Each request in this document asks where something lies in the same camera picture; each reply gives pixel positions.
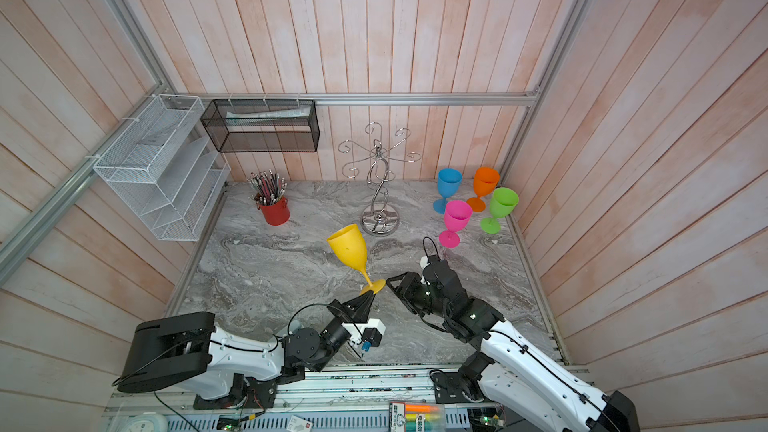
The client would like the orange wine glass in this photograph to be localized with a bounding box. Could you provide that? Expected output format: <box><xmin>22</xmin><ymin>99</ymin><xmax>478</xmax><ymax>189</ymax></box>
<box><xmin>467</xmin><ymin>167</ymin><xmax>500</xmax><ymax>213</ymax></box>

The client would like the blue wine glass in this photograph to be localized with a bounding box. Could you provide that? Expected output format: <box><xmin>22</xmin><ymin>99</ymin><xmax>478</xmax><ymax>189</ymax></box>
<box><xmin>433</xmin><ymin>168</ymin><xmax>463</xmax><ymax>214</ymax></box>

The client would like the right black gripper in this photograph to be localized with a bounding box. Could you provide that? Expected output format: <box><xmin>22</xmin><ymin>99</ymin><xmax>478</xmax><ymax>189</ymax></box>
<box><xmin>386</xmin><ymin>269</ymin><xmax>450</xmax><ymax>320</ymax></box>

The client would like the highlighter marker box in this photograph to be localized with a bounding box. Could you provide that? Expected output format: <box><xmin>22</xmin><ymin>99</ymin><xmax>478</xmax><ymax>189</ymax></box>
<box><xmin>389</xmin><ymin>402</ymin><xmax>446</xmax><ymax>432</ymax></box>

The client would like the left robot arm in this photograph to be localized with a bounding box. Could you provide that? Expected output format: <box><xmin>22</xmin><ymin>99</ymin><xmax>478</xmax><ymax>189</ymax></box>
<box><xmin>113</xmin><ymin>292</ymin><xmax>386</xmax><ymax>409</ymax></box>

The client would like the yellow wine glass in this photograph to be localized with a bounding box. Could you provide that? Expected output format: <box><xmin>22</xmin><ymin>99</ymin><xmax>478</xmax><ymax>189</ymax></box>
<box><xmin>327</xmin><ymin>224</ymin><xmax>386</xmax><ymax>294</ymax></box>

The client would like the black mesh wall basket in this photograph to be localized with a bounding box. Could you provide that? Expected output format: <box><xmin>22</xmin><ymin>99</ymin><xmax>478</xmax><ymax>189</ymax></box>
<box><xmin>201</xmin><ymin>98</ymin><xmax>321</xmax><ymax>153</ymax></box>

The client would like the bundle of pencils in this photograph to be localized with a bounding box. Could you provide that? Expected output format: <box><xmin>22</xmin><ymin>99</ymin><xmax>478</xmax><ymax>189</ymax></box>
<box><xmin>247</xmin><ymin>169</ymin><xmax>287</xmax><ymax>206</ymax></box>

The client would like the red pencil cup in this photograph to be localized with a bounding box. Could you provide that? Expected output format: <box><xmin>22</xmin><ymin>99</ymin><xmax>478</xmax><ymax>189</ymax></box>
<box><xmin>257</xmin><ymin>197</ymin><xmax>290</xmax><ymax>226</ymax></box>

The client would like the pink wine glass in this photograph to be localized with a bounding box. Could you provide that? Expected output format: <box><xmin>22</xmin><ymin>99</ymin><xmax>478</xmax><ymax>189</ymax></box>
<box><xmin>439</xmin><ymin>200</ymin><xmax>473</xmax><ymax>248</ymax></box>

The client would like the white mesh wall shelf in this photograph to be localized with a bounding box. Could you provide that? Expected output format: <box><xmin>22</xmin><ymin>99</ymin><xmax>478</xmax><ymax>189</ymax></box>
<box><xmin>94</xmin><ymin>95</ymin><xmax>230</xmax><ymax>242</ymax></box>

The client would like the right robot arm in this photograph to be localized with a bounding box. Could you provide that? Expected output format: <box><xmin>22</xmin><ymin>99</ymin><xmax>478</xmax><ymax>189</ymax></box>
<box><xmin>386</xmin><ymin>256</ymin><xmax>640</xmax><ymax>431</ymax></box>

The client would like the green wine glass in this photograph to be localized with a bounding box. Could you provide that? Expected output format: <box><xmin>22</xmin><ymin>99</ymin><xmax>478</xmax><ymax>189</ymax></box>
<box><xmin>480</xmin><ymin>187</ymin><xmax>519</xmax><ymax>234</ymax></box>

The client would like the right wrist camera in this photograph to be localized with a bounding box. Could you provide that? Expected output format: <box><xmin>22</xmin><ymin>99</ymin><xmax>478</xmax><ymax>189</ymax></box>
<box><xmin>419</xmin><ymin>255</ymin><xmax>441</xmax><ymax>270</ymax></box>

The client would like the chrome wine glass rack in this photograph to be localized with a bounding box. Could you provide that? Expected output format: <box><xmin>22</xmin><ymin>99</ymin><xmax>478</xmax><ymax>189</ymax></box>
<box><xmin>337</xmin><ymin>122</ymin><xmax>411</xmax><ymax>237</ymax></box>

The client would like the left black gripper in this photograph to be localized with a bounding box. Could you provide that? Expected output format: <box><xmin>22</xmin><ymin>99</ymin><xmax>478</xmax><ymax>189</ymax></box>
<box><xmin>312</xmin><ymin>290</ymin><xmax>376</xmax><ymax>373</ymax></box>

